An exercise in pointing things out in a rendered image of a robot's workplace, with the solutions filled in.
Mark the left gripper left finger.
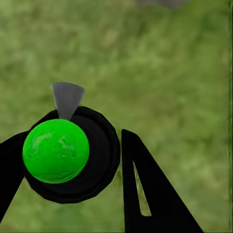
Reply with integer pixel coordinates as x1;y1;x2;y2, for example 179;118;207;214
0;131;29;222

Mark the pesticide atomizer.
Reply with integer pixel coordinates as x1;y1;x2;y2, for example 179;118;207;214
21;82;122;204

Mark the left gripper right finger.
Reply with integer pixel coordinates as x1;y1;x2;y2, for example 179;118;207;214
121;129;203;233

